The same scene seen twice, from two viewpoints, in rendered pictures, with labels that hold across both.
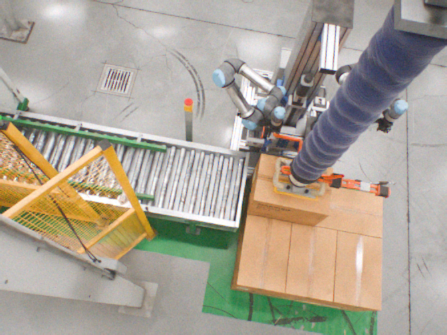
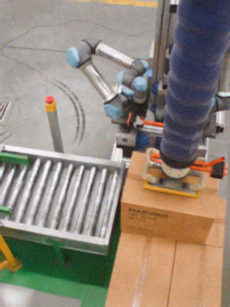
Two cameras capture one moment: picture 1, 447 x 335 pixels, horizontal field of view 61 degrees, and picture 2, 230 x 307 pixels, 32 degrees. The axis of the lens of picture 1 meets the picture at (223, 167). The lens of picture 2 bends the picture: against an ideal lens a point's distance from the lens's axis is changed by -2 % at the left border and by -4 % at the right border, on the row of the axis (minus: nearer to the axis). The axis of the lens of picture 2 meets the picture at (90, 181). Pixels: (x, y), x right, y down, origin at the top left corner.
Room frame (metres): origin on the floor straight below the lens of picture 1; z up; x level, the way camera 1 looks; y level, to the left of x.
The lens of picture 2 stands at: (-0.37, -0.53, 3.17)
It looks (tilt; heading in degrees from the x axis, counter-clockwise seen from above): 57 degrees down; 19
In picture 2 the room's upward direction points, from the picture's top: 6 degrees counter-clockwise
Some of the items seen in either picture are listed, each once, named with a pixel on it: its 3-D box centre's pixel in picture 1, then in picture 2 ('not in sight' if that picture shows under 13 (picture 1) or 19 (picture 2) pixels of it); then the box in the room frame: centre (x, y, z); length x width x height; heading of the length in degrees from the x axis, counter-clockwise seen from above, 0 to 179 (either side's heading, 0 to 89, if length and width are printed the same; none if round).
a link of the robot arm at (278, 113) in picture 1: (278, 114); (140, 87); (1.35, -0.29, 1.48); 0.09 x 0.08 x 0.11; 62
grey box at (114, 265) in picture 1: (103, 264); not in sight; (0.15, 0.52, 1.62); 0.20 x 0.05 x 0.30; 92
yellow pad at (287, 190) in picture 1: (297, 189); (172, 184); (1.00, -0.57, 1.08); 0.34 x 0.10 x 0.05; 90
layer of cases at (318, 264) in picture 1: (307, 241); (198, 268); (0.80, -0.88, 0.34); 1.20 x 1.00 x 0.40; 92
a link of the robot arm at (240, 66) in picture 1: (255, 77); (113, 55); (1.61, -0.09, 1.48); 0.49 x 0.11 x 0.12; 62
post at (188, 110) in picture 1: (189, 131); (57, 144); (1.57, 0.39, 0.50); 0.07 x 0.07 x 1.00; 2
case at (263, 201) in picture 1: (288, 191); (169, 199); (1.09, -0.58, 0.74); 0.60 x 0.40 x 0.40; 90
